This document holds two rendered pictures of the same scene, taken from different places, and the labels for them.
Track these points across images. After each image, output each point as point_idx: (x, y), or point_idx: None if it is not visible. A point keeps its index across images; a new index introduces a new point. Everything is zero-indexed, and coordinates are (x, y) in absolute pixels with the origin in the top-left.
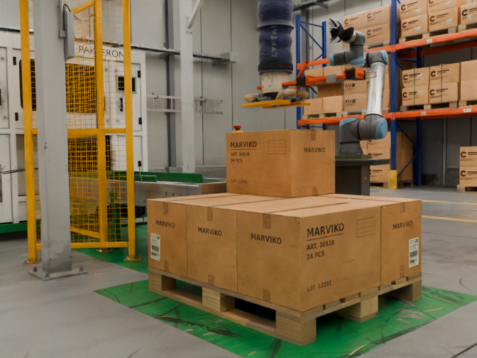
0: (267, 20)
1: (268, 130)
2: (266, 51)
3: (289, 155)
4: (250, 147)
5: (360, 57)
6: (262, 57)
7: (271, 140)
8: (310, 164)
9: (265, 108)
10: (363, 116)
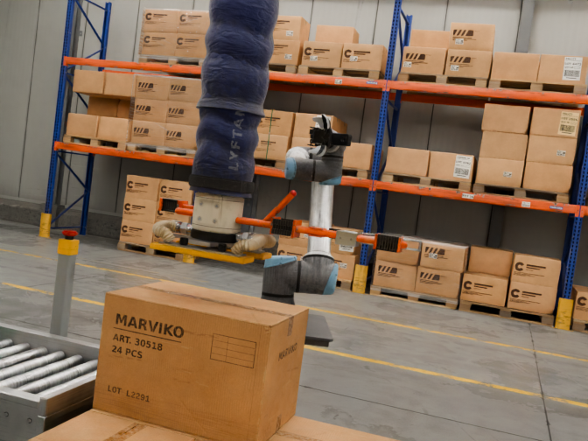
0: (230, 101)
1: (216, 314)
2: (219, 157)
3: (262, 374)
4: (166, 335)
5: (339, 178)
6: (208, 165)
7: (221, 336)
8: (281, 379)
9: None
10: (304, 255)
